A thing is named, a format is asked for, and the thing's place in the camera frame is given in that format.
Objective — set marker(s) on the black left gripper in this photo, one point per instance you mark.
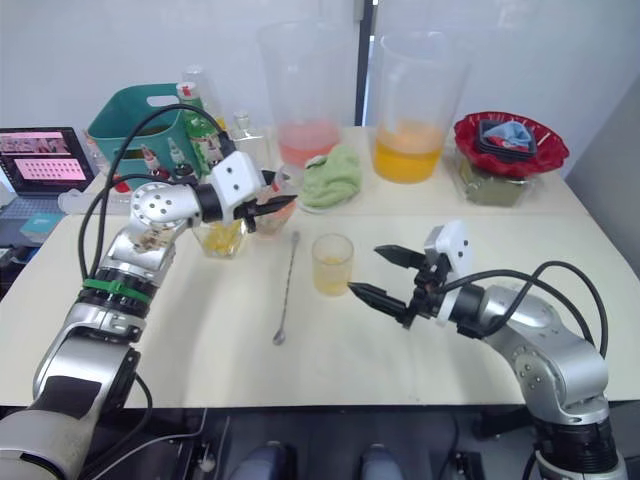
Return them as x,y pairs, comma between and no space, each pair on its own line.
251,212

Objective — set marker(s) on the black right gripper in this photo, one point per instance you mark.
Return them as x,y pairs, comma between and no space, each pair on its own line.
427,295

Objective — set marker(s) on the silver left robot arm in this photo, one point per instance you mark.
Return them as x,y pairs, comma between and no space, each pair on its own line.
100,280

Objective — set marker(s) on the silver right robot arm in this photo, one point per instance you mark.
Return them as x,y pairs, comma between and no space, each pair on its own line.
540,340

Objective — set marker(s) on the small clear drinking glass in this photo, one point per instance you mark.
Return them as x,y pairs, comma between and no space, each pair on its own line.
332,270

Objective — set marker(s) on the small clear glass bottle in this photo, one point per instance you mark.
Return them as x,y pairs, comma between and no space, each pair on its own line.
247,137

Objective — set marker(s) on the large pitcher pink liquid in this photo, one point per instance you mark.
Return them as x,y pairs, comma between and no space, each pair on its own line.
305,135

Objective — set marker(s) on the square glass bottle yellow liquid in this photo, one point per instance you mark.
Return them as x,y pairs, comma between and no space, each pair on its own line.
220,242

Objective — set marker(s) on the long metal stirring spoon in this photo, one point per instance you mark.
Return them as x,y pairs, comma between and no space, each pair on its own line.
289,285

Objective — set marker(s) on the green bottle red cap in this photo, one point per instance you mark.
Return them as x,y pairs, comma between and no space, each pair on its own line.
197,125

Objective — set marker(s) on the tall clear plastic bottle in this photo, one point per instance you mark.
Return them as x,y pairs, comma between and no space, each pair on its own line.
207,90

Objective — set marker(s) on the large pitcher orange liquid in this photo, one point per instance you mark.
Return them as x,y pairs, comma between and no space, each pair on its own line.
407,150

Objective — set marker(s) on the black square tray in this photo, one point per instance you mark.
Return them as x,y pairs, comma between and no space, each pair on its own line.
502,152

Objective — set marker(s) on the green cloth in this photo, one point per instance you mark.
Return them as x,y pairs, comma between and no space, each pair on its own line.
332,177

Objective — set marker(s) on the clear plastic box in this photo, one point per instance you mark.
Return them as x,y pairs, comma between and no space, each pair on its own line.
492,192

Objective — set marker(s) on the black vertical pole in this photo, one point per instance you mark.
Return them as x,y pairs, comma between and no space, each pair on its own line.
364,60

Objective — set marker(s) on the teal plastic basket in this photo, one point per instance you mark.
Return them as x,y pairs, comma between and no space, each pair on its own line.
125,130

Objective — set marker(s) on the blue cloth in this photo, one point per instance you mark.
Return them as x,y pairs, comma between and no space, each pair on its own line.
510,132

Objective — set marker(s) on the red ruffled bowl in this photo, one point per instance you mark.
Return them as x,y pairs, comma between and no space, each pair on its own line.
550,150

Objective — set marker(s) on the open laptop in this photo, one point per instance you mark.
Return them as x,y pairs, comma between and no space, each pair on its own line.
42,160

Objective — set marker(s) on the teal small box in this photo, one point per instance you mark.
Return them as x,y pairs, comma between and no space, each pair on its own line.
42,225

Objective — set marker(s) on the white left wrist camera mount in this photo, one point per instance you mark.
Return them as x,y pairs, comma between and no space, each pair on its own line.
235,180

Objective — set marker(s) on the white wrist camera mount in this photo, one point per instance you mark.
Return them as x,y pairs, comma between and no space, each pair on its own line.
452,245
235,180

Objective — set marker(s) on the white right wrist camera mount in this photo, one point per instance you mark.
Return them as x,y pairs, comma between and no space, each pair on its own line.
452,245

